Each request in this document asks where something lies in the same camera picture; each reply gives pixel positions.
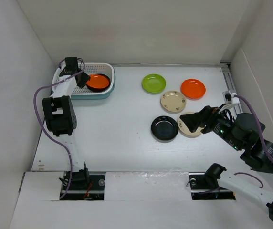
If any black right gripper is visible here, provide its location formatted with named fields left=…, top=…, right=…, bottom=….
left=179, top=103, right=242, bottom=150

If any orange plate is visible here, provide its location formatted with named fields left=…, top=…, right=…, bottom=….
left=86, top=74, right=110, bottom=89
left=180, top=79, right=206, bottom=99

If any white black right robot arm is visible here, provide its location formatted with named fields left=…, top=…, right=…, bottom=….
left=180, top=106, right=273, bottom=222

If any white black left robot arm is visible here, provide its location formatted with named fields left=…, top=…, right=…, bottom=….
left=42, top=57, right=91, bottom=190

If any white perforated plastic basket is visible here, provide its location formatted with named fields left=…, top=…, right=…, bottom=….
left=52, top=62, right=116, bottom=96

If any beige plate with black patch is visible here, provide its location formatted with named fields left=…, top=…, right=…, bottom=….
left=177, top=116, right=204, bottom=138

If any beige plate with symbols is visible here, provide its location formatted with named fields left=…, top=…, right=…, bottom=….
left=160, top=91, right=187, bottom=113

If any green plate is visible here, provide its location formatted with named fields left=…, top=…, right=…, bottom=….
left=141, top=74, right=167, bottom=94

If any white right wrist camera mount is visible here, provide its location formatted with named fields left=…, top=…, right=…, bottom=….
left=219, top=91, right=240, bottom=114

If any aluminium rail right edge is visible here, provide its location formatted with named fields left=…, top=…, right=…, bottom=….
left=220, top=62, right=242, bottom=115

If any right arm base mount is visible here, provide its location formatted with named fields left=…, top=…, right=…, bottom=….
left=186, top=172, right=236, bottom=200

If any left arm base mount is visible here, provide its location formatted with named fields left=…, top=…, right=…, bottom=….
left=60, top=173, right=105, bottom=201

